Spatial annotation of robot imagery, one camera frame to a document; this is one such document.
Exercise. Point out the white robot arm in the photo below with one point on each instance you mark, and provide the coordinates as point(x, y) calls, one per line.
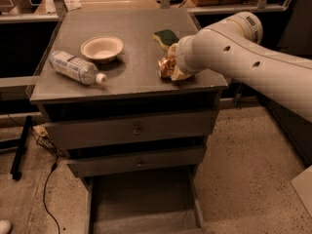
point(231, 47)

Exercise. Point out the white paper on counter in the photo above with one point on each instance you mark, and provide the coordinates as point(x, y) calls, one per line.
point(72, 4)

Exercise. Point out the white paper bowl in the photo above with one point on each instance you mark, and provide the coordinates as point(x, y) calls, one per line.
point(102, 49)

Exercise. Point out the grey side rail left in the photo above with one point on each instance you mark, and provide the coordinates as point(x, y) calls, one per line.
point(14, 88)

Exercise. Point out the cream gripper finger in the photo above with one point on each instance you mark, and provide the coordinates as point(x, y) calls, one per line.
point(172, 50)
point(178, 76)

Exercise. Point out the black metal bar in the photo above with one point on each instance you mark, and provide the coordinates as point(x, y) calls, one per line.
point(15, 170)

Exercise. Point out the white floor panel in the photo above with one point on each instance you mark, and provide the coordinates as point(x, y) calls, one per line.
point(302, 185)

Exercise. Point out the white shoe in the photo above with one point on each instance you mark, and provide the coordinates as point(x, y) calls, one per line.
point(5, 226)

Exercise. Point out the open bottom grey drawer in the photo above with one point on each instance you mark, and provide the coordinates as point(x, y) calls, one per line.
point(160, 201)

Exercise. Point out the clear plastic water bottle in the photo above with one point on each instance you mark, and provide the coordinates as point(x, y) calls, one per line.
point(76, 68)

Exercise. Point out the cream plug on floor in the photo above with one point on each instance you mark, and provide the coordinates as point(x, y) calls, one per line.
point(40, 130)

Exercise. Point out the grey drawer cabinet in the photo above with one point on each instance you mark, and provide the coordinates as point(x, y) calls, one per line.
point(133, 87)

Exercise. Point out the top grey drawer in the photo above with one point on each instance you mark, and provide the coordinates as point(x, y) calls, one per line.
point(83, 134)

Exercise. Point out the green yellow sponge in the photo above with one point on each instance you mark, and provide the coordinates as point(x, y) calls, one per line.
point(165, 38)

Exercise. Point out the middle grey drawer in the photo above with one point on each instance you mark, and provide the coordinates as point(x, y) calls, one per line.
point(147, 160)

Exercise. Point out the crushed orange can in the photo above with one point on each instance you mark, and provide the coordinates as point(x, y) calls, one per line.
point(167, 67)

